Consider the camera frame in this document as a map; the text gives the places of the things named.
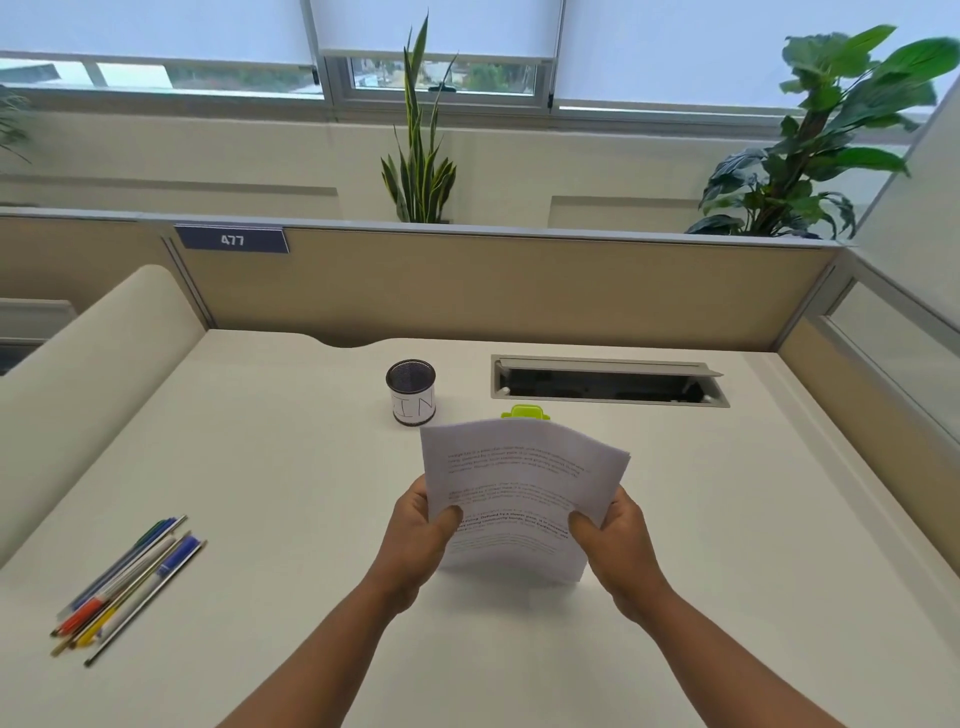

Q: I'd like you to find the person's left hand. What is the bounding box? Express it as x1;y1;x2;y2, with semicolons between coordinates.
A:
365;476;465;618

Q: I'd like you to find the person's right hand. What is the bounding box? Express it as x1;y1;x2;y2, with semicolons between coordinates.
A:
567;485;673;628

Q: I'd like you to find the stack of printed paper sheets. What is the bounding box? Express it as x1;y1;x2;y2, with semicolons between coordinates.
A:
419;416;632;585

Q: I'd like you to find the pile of pens and pencils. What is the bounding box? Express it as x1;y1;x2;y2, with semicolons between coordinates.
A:
48;514;209;669

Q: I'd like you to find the green capped pen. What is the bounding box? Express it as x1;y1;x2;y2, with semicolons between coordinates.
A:
58;515;180;616

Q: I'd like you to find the yellow barrel pen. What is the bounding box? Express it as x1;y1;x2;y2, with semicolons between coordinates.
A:
67;536;193;650

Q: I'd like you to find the white marker red end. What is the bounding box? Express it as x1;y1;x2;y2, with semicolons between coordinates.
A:
52;539;178;639

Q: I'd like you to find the person's right forearm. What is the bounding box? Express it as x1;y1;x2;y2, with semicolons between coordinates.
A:
633;588;849;728

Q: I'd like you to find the person's left forearm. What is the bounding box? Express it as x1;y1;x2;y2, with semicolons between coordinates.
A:
232;577;410;728

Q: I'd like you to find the black mesh pen cup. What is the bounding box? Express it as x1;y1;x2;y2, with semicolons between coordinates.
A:
385;359;439;429

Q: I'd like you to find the beige cubicle partition panel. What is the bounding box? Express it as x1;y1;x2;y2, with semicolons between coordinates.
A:
161;221;845;354
0;206;189;316
776;247;960;609

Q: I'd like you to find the frosted glass partition pane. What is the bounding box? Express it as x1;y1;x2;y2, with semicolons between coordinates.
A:
824;281;960;429

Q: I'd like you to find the cream rounded desk divider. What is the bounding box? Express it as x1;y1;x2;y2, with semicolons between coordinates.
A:
0;263;208;568

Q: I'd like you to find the blue partition sign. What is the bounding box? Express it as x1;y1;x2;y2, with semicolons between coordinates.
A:
173;224;291;255

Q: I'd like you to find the striped snake plant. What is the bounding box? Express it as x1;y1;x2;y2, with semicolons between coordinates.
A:
378;11;460;225

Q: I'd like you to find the grey framed window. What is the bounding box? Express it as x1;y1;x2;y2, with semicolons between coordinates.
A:
0;48;796;121

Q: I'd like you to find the white roller blind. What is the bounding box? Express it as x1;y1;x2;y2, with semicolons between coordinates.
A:
558;0;960;110
0;0;316;67
308;0;565;60

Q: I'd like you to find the thin leaf green plant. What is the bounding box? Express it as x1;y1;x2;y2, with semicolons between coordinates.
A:
0;82;35;166

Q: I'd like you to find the grey desk cable hatch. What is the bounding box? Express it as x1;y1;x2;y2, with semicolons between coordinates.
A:
0;297;76;376
491;354;731;410

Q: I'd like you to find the grey partition post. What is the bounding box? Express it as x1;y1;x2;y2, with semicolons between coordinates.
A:
158;232;219;331
776;251;860;354

